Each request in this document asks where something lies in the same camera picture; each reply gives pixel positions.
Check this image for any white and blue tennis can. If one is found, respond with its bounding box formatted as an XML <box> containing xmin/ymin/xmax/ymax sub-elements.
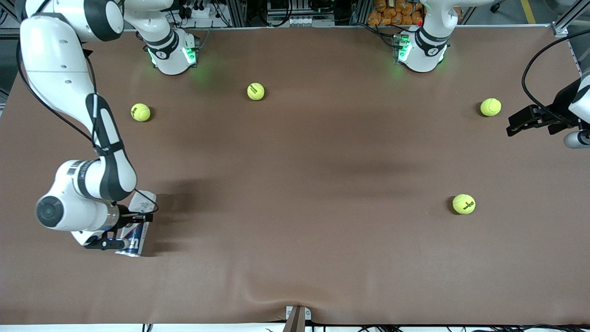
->
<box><xmin>114</xmin><ymin>190</ymin><xmax>157</xmax><ymax>257</ymax></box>

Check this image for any brown table mat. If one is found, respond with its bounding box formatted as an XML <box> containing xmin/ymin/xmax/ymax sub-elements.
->
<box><xmin>0</xmin><ymin>25</ymin><xmax>590</xmax><ymax>326</ymax></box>

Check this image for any pile of orange objects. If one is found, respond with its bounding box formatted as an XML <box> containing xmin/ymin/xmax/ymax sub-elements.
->
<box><xmin>367</xmin><ymin>0</ymin><xmax>425</xmax><ymax>26</ymax></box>

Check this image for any white power strip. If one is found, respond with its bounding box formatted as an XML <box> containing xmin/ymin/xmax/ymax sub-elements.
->
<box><xmin>183</xmin><ymin>5</ymin><xmax>213</xmax><ymax>20</ymax></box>

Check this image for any white connector block row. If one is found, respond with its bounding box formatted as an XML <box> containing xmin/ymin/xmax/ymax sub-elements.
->
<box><xmin>285</xmin><ymin>16</ymin><xmax>336</xmax><ymax>28</ymax></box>

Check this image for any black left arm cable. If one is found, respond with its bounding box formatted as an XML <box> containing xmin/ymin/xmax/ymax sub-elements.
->
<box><xmin>522</xmin><ymin>35</ymin><xmax>590</xmax><ymax>125</ymax></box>

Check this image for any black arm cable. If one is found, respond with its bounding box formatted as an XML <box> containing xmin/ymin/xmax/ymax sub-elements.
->
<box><xmin>16</xmin><ymin>41</ymin><xmax>160</xmax><ymax>216</ymax></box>
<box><xmin>522</xmin><ymin>35</ymin><xmax>590</xmax><ymax>125</ymax></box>

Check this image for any aluminium frame post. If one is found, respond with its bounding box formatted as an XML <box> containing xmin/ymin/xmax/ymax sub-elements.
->
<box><xmin>226</xmin><ymin>0</ymin><xmax>248</xmax><ymax>27</ymax></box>
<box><xmin>552</xmin><ymin>0</ymin><xmax>590</xmax><ymax>33</ymax></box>
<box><xmin>0</xmin><ymin>0</ymin><xmax>21</xmax><ymax>36</ymax></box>
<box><xmin>350</xmin><ymin>0</ymin><xmax>372</xmax><ymax>26</ymax></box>

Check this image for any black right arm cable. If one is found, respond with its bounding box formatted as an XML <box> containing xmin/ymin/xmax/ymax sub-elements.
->
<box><xmin>16</xmin><ymin>41</ymin><xmax>160</xmax><ymax>216</ymax></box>

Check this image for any brown camera strut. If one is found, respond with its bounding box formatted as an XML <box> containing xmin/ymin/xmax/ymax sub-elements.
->
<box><xmin>282</xmin><ymin>307</ymin><xmax>306</xmax><ymax>332</ymax></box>

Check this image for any white metal edge bracket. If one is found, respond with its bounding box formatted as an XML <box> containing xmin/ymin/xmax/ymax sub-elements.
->
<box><xmin>285</xmin><ymin>306</ymin><xmax>312</xmax><ymax>321</ymax></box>

